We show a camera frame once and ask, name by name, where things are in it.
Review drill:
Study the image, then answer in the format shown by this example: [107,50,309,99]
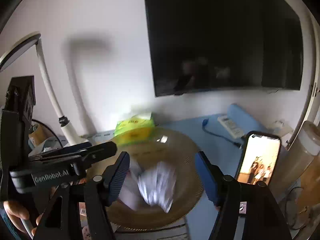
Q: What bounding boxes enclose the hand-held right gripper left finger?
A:
[36,151,130,240]

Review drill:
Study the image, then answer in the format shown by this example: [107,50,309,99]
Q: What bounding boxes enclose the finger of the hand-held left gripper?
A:
[29,142,92,162]
[72,141,117,174]

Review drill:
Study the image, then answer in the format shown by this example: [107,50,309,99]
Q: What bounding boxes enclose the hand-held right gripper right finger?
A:
[195,151,293,240]

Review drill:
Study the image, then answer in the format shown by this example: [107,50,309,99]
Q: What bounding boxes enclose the pile of white papers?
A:
[119,160,177,213]

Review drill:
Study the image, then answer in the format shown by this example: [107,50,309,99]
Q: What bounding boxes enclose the golden ribbed bowl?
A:
[86,129,205,232]

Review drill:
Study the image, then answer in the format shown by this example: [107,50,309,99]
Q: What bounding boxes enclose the person's left forearm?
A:
[0,209,24,240]

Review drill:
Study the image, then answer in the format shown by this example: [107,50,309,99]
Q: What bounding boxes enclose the person's left hand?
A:
[3,199,43,228]

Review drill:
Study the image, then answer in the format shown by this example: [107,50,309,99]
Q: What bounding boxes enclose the small tan box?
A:
[29,124,48,145]

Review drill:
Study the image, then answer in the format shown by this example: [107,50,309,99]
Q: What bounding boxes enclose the green tissue pack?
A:
[114,111,156,146]

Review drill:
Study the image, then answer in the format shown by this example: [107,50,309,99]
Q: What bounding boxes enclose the black smartphone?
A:
[235,131,282,187]

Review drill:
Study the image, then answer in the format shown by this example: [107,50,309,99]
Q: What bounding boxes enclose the white remote control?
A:
[217,115,244,139]

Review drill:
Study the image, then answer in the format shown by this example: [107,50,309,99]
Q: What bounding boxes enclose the white desk lamp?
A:
[0,31,87,147]

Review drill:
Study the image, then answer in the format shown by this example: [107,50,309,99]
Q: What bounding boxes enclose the translucent plastic container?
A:
[271,120,320,198]

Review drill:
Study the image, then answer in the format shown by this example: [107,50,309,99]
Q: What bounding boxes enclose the small white plastic box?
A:
[271,120,294,144]

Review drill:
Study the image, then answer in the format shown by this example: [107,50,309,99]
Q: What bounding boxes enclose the black wall television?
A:
[143,0,304,97]

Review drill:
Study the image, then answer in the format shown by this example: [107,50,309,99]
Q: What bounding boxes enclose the white door frame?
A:
[261,0,320,152]

